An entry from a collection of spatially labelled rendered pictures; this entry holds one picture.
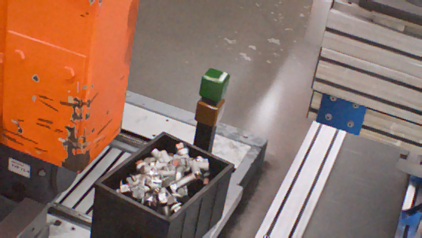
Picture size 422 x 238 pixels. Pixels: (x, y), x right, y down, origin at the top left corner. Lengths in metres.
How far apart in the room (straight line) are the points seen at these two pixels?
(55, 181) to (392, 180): 0.85
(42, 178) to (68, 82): 0.44
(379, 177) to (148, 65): 0.98
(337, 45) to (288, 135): 1.06
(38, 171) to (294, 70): 1.43
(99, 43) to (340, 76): 0.50
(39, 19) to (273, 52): 1.82
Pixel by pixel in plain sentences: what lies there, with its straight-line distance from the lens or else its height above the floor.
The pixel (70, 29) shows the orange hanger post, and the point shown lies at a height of 0.77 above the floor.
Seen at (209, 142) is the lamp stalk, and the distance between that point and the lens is 1.56.
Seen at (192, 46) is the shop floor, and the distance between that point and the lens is 3.04.
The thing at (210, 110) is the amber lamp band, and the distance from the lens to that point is 1.52.
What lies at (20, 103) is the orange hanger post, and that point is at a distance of 1.45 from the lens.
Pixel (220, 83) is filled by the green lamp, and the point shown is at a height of 0.66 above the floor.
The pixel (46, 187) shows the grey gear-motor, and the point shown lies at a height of 0.30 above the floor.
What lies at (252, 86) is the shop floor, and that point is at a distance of 2.86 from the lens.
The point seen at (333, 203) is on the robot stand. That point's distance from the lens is 2.06.
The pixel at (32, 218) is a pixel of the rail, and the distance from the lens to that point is 1.57.
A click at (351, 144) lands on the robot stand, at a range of 2.29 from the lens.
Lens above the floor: 1.39
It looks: 32 degrees down
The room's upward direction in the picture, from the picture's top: 11 degrees clockwise
